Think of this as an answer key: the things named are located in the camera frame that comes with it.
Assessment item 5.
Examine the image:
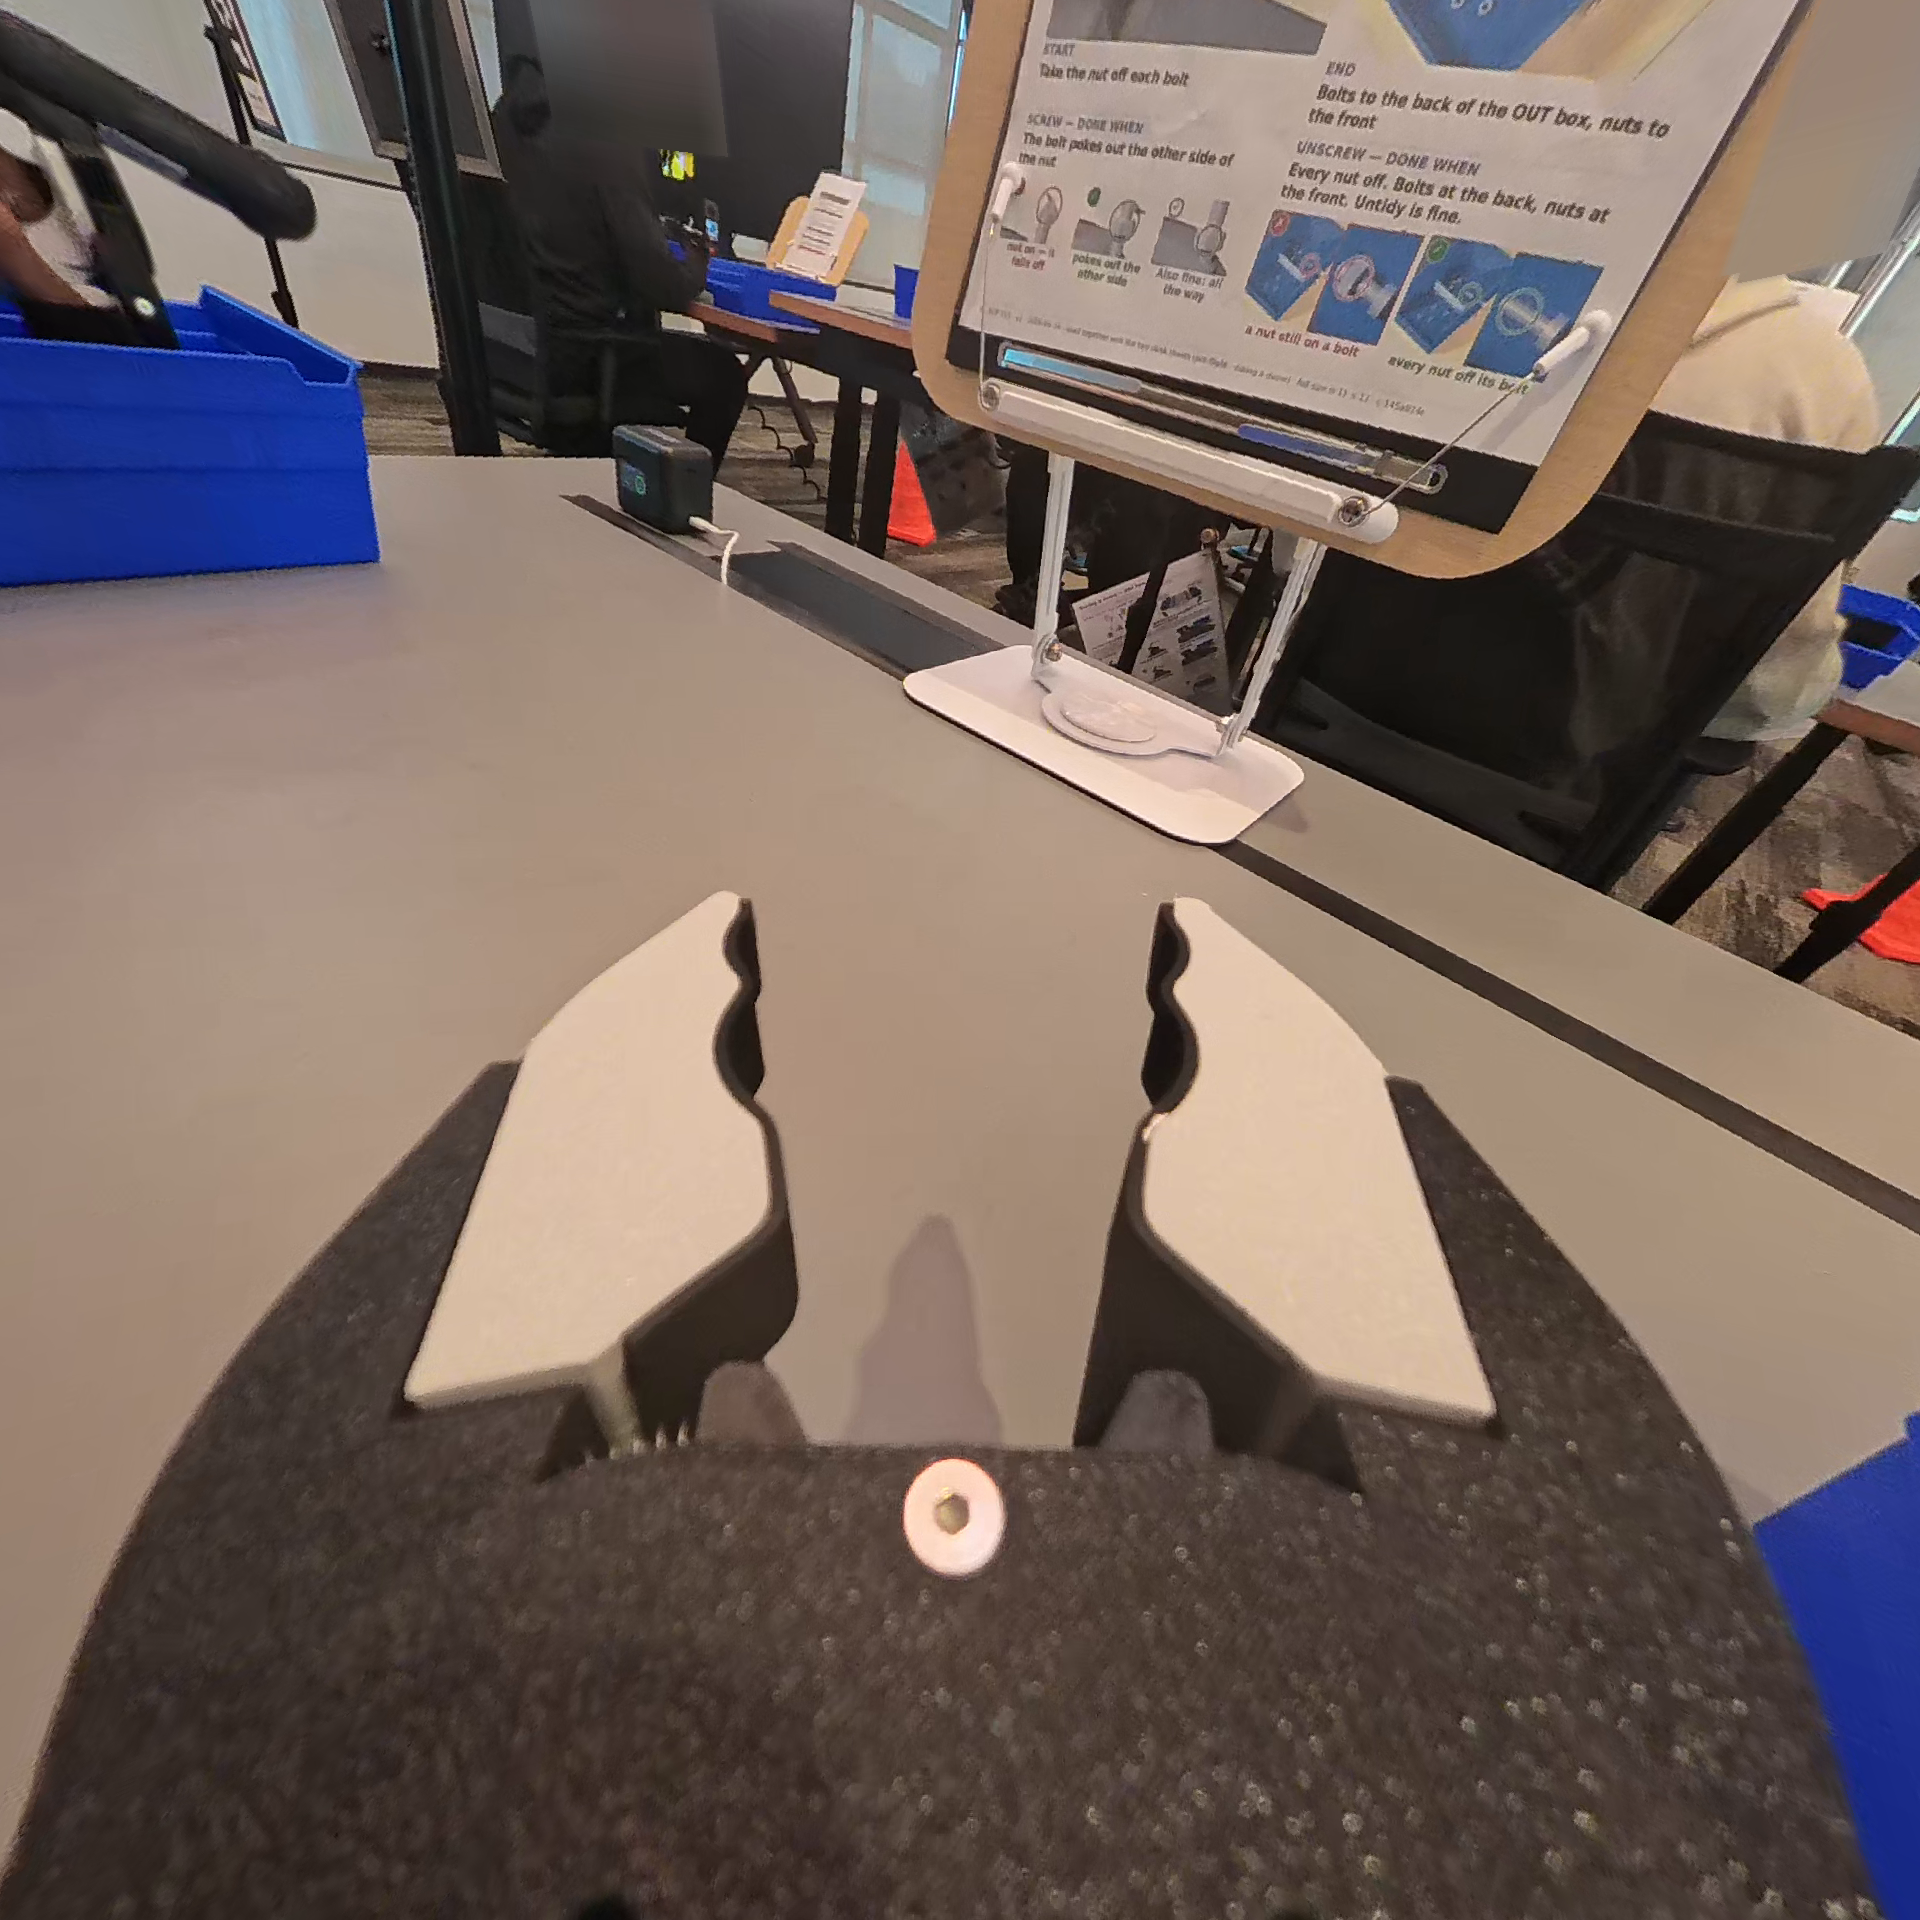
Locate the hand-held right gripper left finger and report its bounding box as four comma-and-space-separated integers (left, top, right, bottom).
402, 892, 800, 1459

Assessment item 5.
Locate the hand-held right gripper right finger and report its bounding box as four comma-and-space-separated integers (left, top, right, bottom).
1071, 895, 1502, 1455

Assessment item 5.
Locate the person's left hand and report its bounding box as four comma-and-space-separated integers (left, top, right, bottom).
0, 146, 121, 315

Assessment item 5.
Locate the wooden document stand white base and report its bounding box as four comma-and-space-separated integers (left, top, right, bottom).
904, 0, 1824, 846

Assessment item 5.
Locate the black mesh chair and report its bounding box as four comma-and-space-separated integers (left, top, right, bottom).
1253, 409, 1920, 895

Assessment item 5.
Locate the black power adapter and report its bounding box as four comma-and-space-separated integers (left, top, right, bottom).
610, 422, 717, 536

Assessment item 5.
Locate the printed leaflet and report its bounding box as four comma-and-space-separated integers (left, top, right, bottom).
1069, 551, 1237, 709

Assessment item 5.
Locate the small document stand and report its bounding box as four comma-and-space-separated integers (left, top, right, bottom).
768, 168, 872, 289

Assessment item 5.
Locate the wooden desk with black legs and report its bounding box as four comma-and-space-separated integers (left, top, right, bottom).
682, 285, 920, 560
1643, 692, 1920, 984

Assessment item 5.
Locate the printed instruction sheet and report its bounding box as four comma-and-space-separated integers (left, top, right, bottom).
949, 0, 1811, 471

